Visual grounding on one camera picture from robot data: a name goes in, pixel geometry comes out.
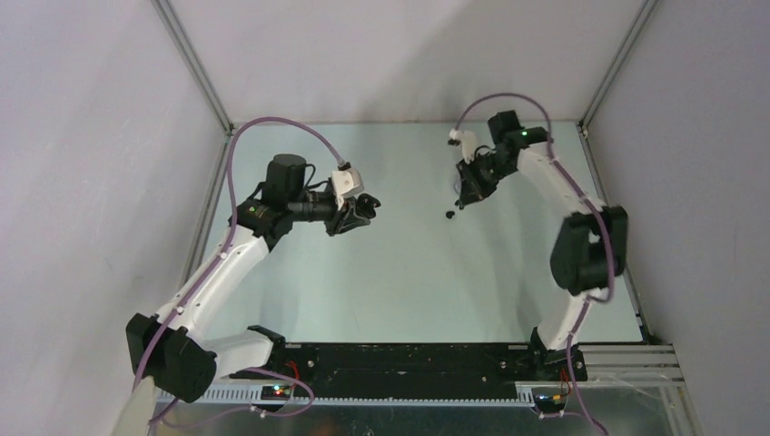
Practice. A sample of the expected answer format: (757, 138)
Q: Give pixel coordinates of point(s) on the black earbud charging case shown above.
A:
(367, 205)

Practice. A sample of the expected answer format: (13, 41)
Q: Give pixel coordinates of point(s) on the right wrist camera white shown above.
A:
(467, 141)

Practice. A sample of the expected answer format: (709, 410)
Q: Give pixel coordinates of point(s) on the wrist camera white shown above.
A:
(467, 141)
(346, 183)

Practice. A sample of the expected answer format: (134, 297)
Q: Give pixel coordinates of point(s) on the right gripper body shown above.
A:
(490, 166)

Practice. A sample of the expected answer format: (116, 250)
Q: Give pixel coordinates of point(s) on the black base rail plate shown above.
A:
(480, 370)

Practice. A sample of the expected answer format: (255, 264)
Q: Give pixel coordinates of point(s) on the left controller board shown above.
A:
(276, 393)

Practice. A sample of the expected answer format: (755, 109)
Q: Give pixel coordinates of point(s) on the grey slotted cable duct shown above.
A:
(236, 394)

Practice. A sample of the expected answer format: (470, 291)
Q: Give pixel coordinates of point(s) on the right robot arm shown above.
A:
(590, 249)

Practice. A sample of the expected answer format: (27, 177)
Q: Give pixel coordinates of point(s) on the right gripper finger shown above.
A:
(462, 187)
(482, 185)

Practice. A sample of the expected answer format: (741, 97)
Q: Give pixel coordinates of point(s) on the right controller board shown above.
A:
(550, 406)

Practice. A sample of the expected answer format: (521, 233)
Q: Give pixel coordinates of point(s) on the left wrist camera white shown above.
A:
(346, 183)

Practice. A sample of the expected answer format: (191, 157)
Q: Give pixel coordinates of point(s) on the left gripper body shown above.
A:
(343, 210)

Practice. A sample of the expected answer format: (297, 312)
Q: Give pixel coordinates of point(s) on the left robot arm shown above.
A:
(170, 345)

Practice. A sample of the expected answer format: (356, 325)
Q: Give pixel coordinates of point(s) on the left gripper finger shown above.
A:
(340, 223)
(357, 212)

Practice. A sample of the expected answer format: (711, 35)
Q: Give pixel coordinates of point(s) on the controller board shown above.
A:
(550, 406)
(276, 393)

